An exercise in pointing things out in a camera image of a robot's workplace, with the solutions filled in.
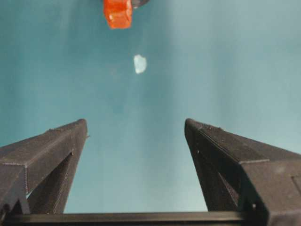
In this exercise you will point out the blue-green table cloth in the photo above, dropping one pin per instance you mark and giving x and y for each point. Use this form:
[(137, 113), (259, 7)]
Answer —
[(211, 70)]

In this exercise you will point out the small white paper scrap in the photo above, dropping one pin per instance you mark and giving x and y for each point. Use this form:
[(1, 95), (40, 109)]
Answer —
[(140, 64)]

